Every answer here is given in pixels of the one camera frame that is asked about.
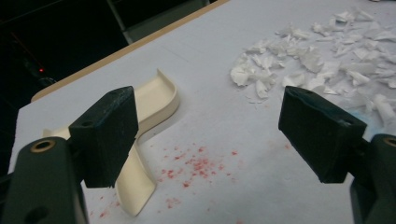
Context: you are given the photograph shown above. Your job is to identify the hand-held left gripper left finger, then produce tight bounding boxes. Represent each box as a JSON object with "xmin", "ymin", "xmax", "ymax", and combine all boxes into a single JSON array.
[{"xmin": 68, "ymin": 86, "xmax": 139, "ymax": 189}]

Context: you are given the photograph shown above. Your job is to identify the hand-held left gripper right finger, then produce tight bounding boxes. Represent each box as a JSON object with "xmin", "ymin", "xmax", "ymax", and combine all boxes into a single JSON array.
[{"xmin": 277, "ymin": 86, "xmax": 368, "ymax": 184}]

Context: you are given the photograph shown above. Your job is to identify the cream plastic dustpan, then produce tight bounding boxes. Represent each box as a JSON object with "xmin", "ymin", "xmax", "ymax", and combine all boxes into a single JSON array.
[{"xmin": 41, "ymin": 68, "xmax": 181, "ymax": 217}]

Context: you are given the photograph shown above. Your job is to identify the pile of white paper scraps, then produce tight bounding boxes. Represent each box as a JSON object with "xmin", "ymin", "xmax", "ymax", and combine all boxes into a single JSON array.
[{"xmin": 229, "ymin": 7, "xmax": 396, "ymax": 125}]

